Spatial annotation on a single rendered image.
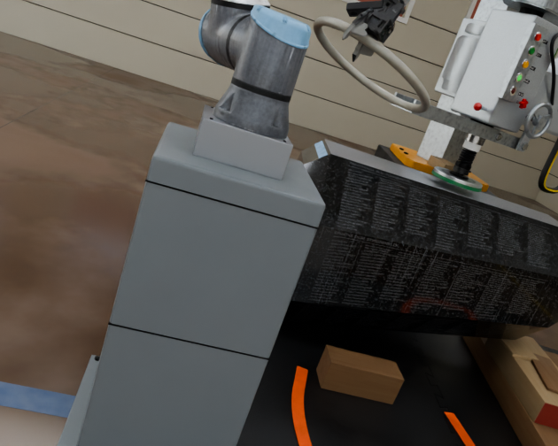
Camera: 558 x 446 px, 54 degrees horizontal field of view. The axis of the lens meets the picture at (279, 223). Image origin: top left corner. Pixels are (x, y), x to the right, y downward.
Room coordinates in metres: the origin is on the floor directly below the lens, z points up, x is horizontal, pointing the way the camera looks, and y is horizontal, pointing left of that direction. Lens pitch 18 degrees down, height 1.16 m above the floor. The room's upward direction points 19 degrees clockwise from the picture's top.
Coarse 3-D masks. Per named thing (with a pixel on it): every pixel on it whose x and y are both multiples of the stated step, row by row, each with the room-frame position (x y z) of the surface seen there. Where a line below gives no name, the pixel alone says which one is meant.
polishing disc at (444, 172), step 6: (438, 168) 2.39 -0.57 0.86; (444, 168) 2.45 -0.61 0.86; (444, 174) 2.30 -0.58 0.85; (450, 174) 2.32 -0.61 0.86; (456, 180) 2.27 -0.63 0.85; (462, 180) 2.29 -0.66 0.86; (468, 180) 2.35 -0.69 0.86; (474, 180) 2.42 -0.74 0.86; (474, 186) 2.28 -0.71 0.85; (480, 186) 2.31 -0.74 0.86
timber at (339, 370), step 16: (336, 352) 1.89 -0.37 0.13; (352, 352) 1.93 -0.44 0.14; (320, 368) 1.88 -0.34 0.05; (336, 368) 1.81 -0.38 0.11; (352, 368) 1.82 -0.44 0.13; (368, 368) 1.85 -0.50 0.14; (384, 368) 1.89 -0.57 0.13; (320, 384) 1.82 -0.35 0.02; (336, 384) 1.82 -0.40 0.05; (352, 384) 1.83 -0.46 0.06; (368, 384) 1.84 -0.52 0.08; (384, 384) 1.85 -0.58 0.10; (400, 384) 1.86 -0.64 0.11; (384, 400) 1.85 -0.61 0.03
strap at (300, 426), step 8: (304, 368) 1.89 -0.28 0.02; (296, 376) 1.82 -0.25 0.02; (304, 376) 1.84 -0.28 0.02; (296, 384) 1.77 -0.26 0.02; (304, 384) 1.79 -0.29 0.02; (296, 392) 1.72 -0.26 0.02; (304, 392) 1.74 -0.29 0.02; (296, 400) 1.68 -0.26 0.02; (296, 408) 1.63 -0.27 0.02; (296, 416) 1.59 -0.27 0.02; (304, 416) 1.60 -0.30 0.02; (448, 416) 1.91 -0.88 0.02; (296, 424) 1.55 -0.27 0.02; (304, 424) 1.56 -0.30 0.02; (456, 424) 1.88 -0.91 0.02; (296, 432) 1.51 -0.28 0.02; (304, 432) 1.52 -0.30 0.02; (464, 432) 1.84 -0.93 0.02; (304, 440) 1.48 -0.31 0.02; (464, 440) 1.79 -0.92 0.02
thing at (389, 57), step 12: (324, 24) 1.88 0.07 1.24; (336, 24) 1.83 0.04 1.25; (348, 24) 1.81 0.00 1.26; (324, 36) 2.09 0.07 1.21; (360, 36) 1.77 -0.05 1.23; (324, 48) 2.14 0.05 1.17; (372, 48) 1.76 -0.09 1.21; (384, 48) 1.76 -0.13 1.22; (336, 60) 2.18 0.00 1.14; (396, 60) 1.76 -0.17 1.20; (348, 72) 2.20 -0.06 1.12; (408, 72) 1.77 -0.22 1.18; (372, 84) 2.20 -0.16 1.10; (420, 84) 1.80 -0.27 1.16; (384, 96) 2.17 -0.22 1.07; (396, 96) 2.15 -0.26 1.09; (420, 96) 1.84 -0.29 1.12; (408, 108) 2.07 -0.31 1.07; (420, 108) 1.96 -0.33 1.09
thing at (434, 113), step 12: (408, 96) 2.19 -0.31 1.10; (432, 108) 2.11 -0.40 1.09; (444, 120) 2.16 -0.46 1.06; (456, 120) 2.20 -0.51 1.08; (468, 120) 2.23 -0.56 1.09; (468, 132) 2.25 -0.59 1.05; (480, 132) 2.29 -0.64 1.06; (492, 132) 2.33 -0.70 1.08; (504, 132) 2.37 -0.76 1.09; (504, 144) 2.39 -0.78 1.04; (516, 144) 2.43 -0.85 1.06
